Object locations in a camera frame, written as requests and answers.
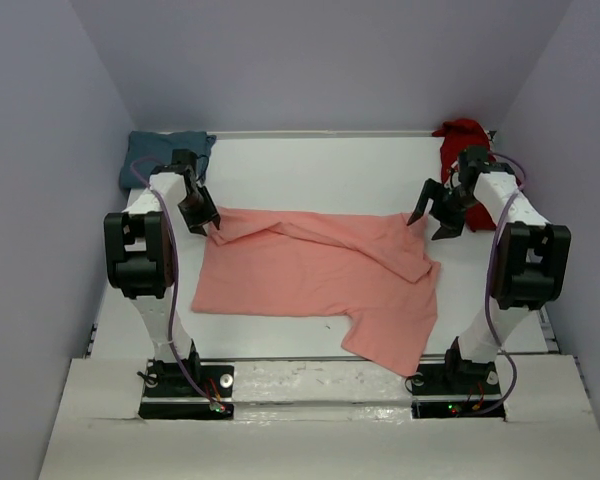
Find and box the aluminium front rail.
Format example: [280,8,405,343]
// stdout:
[201,356,364,363]

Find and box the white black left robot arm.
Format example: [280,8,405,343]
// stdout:
[103,149,221,403]

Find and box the folded teal t-shirt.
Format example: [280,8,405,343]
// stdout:
[118,131,217,190]

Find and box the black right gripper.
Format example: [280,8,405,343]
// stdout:
[407,178,480,241]

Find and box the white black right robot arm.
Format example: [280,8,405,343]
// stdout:
[405,145,571,397]

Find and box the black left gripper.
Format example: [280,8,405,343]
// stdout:
[177,186,220,237]

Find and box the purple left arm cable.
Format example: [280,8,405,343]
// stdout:
[129,155,226,401]

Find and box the crumpled red t-shirt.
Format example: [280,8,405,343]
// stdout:
[432,118,499,234]

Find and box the white table edge rail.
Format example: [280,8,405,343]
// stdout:
[211,130,433,140]

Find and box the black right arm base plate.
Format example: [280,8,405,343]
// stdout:
[404,362,506,420]

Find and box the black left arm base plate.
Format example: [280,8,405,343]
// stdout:
[136,362,235,421]

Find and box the pink t-shirt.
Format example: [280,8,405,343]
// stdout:
[191,208,441,377]

